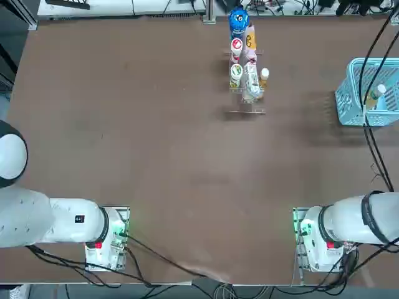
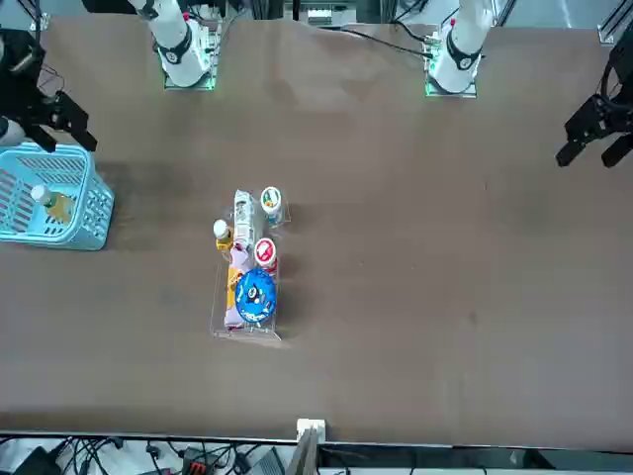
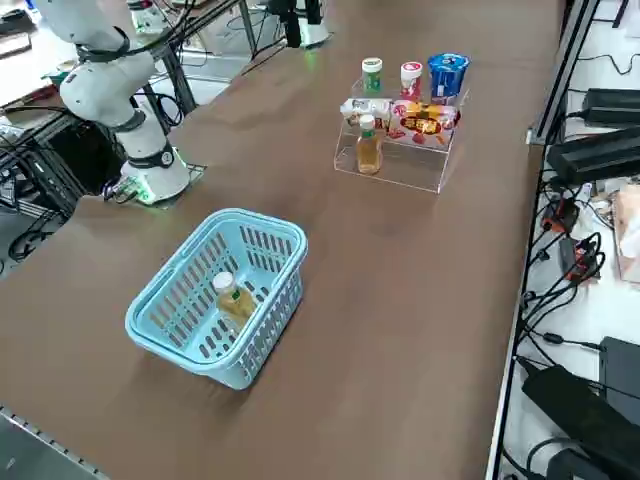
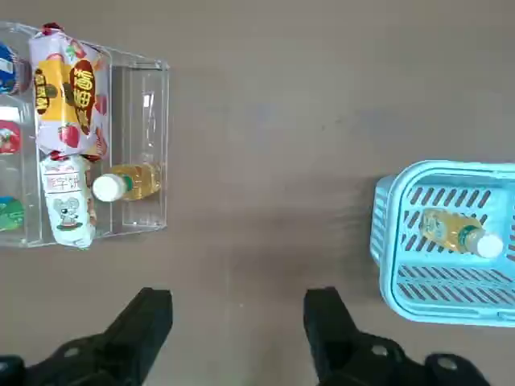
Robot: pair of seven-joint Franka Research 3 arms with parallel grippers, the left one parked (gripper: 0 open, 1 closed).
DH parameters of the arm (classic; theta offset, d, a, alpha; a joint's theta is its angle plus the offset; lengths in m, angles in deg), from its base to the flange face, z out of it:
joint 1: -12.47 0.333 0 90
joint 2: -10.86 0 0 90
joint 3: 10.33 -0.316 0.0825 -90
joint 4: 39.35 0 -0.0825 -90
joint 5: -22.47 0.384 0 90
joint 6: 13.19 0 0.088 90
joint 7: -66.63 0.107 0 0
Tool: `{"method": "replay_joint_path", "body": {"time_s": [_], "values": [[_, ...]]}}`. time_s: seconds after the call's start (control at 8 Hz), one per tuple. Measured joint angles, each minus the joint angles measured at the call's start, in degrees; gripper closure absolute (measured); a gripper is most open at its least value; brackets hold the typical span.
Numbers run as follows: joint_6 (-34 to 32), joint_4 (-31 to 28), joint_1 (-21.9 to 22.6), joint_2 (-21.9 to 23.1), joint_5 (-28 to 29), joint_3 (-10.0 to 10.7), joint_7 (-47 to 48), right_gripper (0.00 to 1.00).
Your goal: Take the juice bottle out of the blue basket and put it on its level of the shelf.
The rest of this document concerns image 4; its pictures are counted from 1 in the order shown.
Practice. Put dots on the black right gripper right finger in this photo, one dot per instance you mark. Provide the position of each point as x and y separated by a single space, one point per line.
334 333

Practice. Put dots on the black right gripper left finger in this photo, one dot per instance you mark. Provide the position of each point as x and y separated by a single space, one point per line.
133 333

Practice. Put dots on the yellow juice bottle white cap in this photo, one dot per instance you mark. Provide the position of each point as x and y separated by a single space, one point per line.
446 229
137 183

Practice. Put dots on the light blue plastic basket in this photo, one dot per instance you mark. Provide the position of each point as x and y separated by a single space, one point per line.
386 249

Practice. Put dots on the clear acrylic tiered shelf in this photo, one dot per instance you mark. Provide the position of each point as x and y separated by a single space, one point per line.
137 100

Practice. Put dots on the small white mouse print packet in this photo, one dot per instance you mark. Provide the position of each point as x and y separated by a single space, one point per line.
66 201

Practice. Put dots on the white cup with green lid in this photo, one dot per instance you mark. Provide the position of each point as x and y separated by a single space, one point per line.
10 215

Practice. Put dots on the white cup with red lid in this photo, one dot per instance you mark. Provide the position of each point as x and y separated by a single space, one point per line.
8 136

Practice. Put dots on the large strawberry print snack packet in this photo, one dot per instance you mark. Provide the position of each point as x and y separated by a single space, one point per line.
68 100

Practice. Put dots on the blue snack cup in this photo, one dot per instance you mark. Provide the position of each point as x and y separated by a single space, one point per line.
10 68

